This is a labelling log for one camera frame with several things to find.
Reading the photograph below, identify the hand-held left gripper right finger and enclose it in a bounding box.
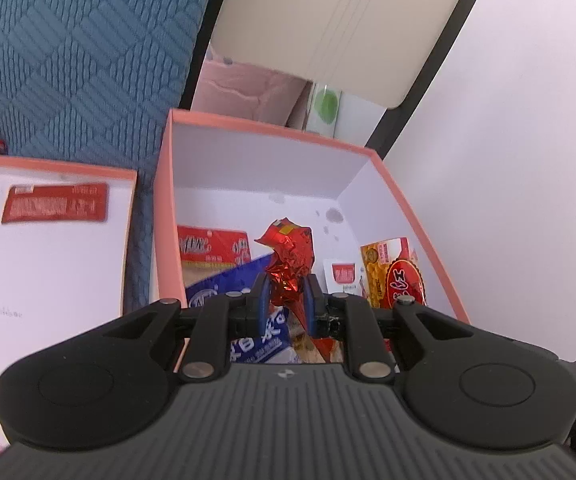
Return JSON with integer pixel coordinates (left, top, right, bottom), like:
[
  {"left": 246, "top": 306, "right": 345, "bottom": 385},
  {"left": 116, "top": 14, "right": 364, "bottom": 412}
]
[{"left": 302, "top": 274, "right": 474, "bottom": 381}]

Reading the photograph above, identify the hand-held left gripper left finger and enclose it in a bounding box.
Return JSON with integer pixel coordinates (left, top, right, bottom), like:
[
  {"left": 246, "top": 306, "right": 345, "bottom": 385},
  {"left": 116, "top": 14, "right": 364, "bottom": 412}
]
[{"left": 100, "top": 272, "right": 273, "bottom": 381}]

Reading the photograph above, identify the blue white snack packet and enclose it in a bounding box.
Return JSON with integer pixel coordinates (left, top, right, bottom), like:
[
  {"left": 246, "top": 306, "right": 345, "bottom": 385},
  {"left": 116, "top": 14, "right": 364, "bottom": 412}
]
[{"left": 185, "top": 255, "right": 291, "bottom": 363}]

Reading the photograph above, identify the white red-label snack packet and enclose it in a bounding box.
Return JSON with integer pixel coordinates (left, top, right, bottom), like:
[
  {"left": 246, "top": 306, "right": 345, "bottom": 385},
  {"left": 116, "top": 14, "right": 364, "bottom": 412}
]
[{"left": 323, "top": 259, "right": 363, "bottom": 298}]

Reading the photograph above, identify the red foil snack packet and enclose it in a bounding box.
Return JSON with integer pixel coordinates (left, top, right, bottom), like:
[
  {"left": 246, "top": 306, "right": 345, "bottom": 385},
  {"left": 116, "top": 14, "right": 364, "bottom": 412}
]
[{"left": 254, "top": 217, "right": 341, "bottom": 363}]

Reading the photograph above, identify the red orange snack packet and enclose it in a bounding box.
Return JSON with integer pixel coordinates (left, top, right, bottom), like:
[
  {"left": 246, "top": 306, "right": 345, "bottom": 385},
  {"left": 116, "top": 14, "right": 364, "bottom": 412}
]
[{"left": 177, "top": 225, "right": 253, "bottom": 301}]

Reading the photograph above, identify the yellow red snack packet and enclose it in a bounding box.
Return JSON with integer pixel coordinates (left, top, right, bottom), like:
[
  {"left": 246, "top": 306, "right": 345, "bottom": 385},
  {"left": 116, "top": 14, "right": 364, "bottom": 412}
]
[{"left": 359, "top": 236, "right": 427, "bottom": 310}]

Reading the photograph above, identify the orange cardboard box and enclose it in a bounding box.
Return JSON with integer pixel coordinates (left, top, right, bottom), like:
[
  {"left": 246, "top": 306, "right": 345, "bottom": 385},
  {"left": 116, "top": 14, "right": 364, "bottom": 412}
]
[{"left": 154, "top": 107, "right": 471, "bottom": 376}]

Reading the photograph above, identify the orange box lid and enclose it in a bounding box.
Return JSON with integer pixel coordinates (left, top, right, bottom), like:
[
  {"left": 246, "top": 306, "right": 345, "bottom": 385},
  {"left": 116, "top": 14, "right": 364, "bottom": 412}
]
[{"left": 0, "top": 155, "right": 138, "bottom": 456}]

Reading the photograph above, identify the green dotted white bag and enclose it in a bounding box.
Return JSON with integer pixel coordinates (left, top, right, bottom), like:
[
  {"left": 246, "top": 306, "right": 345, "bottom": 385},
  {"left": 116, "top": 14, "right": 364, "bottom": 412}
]
[{"left": 303, "top": 82, "right": 343, "bottom": 138}]

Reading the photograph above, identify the pink bag under chair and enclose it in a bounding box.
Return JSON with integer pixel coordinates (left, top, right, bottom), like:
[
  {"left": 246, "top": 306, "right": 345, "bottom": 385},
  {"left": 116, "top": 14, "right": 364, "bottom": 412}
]
[{"left": 190, "top": 57, "right": 313, "bottom": 128}]

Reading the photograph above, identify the red rectangular sticker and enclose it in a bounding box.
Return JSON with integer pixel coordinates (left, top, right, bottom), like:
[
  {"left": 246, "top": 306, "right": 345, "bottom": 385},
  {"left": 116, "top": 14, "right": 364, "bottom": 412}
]
[{"left": 0, "top": 182, "right": 110, "bottom": 225}]

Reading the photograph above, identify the cream folding chair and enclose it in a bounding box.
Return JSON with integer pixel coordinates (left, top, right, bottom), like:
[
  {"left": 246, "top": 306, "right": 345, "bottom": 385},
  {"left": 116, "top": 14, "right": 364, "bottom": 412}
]
[{"left": 178, "top": 0, "right": 491, "bottom": 156}]

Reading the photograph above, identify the blue textured cushion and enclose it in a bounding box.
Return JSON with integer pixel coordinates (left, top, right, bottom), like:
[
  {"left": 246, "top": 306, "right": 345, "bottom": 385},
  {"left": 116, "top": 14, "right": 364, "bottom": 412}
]
[{"left": 0, "top": 0, "right": 223, "bottom": 321}]

